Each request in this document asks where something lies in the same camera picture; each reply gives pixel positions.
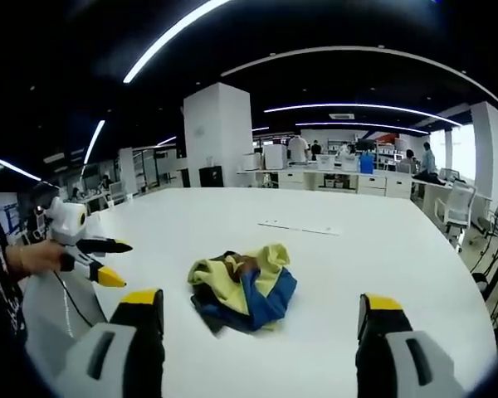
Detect person's dark printed clothing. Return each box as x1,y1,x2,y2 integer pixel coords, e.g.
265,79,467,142
0,188,28,362

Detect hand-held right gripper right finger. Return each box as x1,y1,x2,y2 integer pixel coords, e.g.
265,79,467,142
355,293,466,398

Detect row of white desks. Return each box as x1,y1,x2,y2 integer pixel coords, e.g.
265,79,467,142
236,164,415,199

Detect person's left hand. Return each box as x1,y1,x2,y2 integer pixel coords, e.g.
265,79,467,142
6,240,68,278

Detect black cabinet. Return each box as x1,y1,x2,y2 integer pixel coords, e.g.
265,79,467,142
198,165,225,189

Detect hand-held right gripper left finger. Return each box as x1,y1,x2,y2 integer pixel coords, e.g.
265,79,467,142
56,288,166,398

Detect black stand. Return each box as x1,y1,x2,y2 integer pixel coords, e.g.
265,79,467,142
471,222,498,335

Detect long ceiling light strip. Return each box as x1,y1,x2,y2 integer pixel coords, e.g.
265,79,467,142
123,0,234,85

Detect short ceiling light strip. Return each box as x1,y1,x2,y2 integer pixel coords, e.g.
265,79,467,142
81,119,107,167

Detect curved ceiling light strip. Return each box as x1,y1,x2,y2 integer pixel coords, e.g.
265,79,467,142
262,103,465,127

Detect yellow and blue garment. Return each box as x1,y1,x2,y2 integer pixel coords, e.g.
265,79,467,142
186,243,299,335

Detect white office chair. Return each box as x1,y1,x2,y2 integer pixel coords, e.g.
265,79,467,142
434,181,479,252

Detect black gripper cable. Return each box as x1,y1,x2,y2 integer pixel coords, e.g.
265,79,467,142
52,269,95,329

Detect white box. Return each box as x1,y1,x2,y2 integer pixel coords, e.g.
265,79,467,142
264,144,288,170

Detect white mesh chair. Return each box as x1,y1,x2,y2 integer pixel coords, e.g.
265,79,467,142
106,182,129,207

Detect white square pillar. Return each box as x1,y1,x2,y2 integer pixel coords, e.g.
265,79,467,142
183,81,254,188

